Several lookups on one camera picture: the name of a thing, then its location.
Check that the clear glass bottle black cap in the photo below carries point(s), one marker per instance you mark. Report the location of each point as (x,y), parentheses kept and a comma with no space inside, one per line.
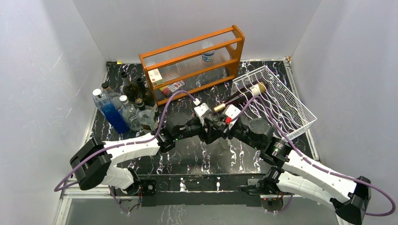
(114,96)

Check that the white wire wine rack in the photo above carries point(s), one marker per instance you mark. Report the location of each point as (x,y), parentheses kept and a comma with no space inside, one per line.
(291,115)

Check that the small blue labelled jar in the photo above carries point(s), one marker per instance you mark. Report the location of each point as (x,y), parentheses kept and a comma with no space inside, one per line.
(207,56)

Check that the marker pen pack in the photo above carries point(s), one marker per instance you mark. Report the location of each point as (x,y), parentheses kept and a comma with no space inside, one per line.
(172,88)

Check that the black metal base rail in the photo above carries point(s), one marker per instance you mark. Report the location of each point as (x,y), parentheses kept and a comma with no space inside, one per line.
(216,189)

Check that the brown wine bottle silver cap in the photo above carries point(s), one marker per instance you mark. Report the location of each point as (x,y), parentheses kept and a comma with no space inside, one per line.
(130,89)

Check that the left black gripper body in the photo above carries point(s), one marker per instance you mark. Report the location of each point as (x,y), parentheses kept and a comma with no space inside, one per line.
(204,135)

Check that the blue square glass bottle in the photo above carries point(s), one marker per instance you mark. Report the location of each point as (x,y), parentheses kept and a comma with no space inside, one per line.
(104,104)

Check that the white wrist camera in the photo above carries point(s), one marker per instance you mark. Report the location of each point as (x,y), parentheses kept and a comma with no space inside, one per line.
(201,110)
(232,113)

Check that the gold capped dark bottle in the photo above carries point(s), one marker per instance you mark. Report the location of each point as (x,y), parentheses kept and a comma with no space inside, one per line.
(242,95)

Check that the white red small box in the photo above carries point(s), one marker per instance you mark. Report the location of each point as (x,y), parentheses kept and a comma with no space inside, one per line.
(155,77)

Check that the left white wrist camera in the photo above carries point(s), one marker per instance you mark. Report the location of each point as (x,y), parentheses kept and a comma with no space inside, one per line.
(201,110)

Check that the orange wooden shelf rack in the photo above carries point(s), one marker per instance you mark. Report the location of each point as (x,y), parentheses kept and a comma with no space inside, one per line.
(183,61)

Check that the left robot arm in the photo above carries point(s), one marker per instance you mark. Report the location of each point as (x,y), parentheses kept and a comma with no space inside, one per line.
(96,162)

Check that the dark green wine bottle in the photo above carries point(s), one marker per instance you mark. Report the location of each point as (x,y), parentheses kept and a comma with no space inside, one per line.
(146,94)

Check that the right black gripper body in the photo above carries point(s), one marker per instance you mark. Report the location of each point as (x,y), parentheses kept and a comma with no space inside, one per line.
(225,131)

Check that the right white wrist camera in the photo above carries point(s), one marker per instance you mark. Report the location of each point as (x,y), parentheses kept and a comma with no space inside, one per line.
(232,113)

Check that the clear round glass bottle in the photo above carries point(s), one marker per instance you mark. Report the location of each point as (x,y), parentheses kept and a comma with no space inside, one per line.
(128,112)

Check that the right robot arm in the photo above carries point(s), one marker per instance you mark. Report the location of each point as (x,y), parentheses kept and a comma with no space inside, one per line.
(295,173)

